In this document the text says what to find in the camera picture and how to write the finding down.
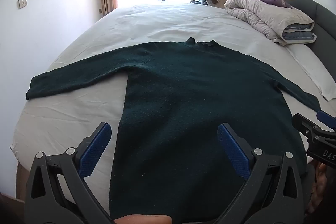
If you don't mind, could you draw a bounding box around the white pillow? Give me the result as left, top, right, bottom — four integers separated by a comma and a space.
285, 43, 336, 101

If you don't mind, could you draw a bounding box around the bed with white sheet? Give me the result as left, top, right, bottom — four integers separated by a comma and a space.
10, 2, 336, 224

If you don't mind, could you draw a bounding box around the dark padded headboard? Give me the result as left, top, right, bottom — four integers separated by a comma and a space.
281, 0, 336, 77

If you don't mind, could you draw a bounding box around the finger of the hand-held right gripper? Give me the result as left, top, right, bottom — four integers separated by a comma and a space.
292, 113, 319, 139
316, 109, 336, 133

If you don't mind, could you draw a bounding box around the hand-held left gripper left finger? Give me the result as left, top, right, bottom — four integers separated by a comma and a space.
24, 122, 116, 224

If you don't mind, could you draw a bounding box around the dark green sweater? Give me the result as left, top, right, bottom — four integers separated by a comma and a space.
26, 37, 321, 224

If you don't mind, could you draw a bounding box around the folded beige duvet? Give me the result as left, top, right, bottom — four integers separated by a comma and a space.
224, 0, 318, 46

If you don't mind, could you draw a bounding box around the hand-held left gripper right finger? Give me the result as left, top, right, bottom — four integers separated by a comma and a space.
217, 123, 306, 224

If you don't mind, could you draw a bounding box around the person's left hand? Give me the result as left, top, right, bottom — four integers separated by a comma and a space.
113, 214, 173, 224

